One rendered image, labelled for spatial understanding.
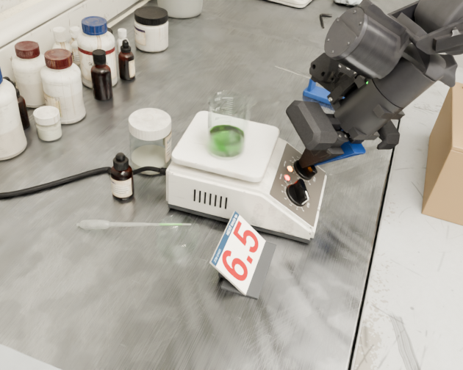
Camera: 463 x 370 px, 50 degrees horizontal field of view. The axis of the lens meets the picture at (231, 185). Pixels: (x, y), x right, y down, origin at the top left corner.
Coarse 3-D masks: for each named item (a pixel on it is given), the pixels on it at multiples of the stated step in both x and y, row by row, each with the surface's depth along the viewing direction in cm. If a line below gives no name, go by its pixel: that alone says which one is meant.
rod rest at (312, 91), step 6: (312, 84) 93; (306, 90) 93; (312, 90) 93; (318, 90) 94; (324, 90) 94; (306, 96) 93; (312, 96) 93; (318, 96) 92; (324, 96) 92; (324, 102) 92
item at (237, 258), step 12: (240, 228) 62; (228, 240) 59; (240, 240) 61; (252, 240) 62; (228, 252) 58; (240, 252) 60; (252, 252) 61; (228, 264) 57; (240, 264) 59; (252, 264) 60; (240, 276) 58
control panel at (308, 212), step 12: (288, 144) 70; (288, 156) 68; (300, 156) 70; (276, 180) 64; (312, 180) 69; (276, 192) 62; (312, 192) 67; (288, 204) 62; (312, 204) 65; (300, 216) 63; (312, 216) 64
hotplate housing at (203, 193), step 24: (168, 168) 64; (192, 168) 63; (168, 192) 65; (192, 192) 64; (216, 192) 63; (240, 192) 62; (264, 192) 61; (216, 216) 66; (264, 216) 63; (288, 216) 62
